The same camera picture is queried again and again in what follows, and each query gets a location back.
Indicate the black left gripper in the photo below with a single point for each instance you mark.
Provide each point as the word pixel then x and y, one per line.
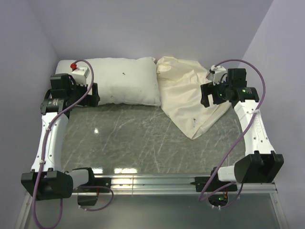
pixel 89 99

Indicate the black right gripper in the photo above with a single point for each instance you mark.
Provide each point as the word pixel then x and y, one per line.
pixel 207 89

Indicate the white pillow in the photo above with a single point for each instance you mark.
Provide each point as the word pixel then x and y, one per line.
pixel 128 81

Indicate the cream pillowcase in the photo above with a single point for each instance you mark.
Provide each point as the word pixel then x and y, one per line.
pixel 180 94

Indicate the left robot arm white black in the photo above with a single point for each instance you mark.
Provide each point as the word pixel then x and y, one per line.
pixel 46 180

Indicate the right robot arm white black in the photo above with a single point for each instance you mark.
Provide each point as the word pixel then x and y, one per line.
pixel 261 163

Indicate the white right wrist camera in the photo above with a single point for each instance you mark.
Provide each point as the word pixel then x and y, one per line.
pixel 217 74

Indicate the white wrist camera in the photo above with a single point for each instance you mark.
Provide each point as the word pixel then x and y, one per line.
pixel 217 74
pixel 80 71

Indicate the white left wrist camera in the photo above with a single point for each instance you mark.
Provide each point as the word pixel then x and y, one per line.
pixel 80 71

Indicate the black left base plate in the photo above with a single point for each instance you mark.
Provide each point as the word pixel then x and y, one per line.
pixel 98 185

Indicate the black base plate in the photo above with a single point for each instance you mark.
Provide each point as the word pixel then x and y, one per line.
pixel 200 182
pixel 98 185

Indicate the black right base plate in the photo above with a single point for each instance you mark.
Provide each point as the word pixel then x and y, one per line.
pixel 200 182

